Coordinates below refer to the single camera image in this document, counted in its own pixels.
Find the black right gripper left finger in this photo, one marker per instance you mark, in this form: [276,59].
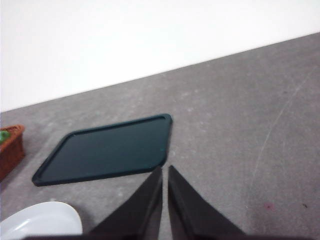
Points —
[140,212]

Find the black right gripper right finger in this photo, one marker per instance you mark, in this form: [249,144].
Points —
[190,212]

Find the black rectangular tray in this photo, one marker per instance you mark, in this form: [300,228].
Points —
[107,152]

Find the grey round plate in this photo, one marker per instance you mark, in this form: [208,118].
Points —
[42,220]

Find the brown wicker basket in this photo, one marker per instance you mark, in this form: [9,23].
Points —
[11,155]

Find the green chili pepper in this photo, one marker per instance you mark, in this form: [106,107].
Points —
[3,137]

